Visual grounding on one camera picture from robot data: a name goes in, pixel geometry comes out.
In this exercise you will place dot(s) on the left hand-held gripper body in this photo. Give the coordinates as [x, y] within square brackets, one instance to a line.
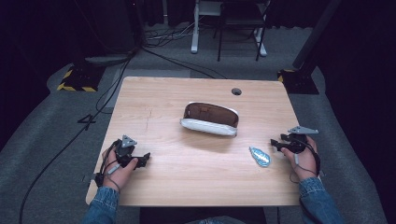
[125, 152]

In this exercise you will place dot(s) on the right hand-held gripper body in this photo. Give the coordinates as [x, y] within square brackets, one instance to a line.
[297, 141]

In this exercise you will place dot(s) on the small blue packet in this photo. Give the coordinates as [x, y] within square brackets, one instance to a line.
[260, 157]

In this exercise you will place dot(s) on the white and brown case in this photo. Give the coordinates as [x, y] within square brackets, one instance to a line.
[209, 119]

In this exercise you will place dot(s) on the person's right hand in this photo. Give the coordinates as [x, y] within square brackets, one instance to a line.
[303, 163]

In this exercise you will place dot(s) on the person's left hand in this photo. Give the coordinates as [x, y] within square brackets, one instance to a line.
[121, 175]

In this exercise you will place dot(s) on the black base with hazard tape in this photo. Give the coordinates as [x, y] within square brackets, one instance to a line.
[300, 82]
[79, 79]

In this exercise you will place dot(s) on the dark stand with grey base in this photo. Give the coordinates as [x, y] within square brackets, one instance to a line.
[107, 59]

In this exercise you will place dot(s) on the black slanted pole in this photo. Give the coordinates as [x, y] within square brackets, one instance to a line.
[316, 34]

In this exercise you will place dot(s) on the black chair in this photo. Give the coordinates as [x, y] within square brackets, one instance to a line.
[239, 17]

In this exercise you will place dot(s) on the white desk frame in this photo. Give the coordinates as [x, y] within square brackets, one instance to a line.
[195, 37]

